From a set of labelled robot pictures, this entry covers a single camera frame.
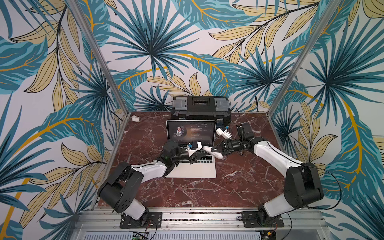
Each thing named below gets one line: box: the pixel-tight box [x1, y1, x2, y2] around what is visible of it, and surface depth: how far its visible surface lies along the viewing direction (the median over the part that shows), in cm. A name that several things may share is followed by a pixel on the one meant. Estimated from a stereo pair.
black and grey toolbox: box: [167, 95, 231, 128], surface depth 101 cm
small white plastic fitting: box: [131, 115, 140, 122], surface depth 114 cm
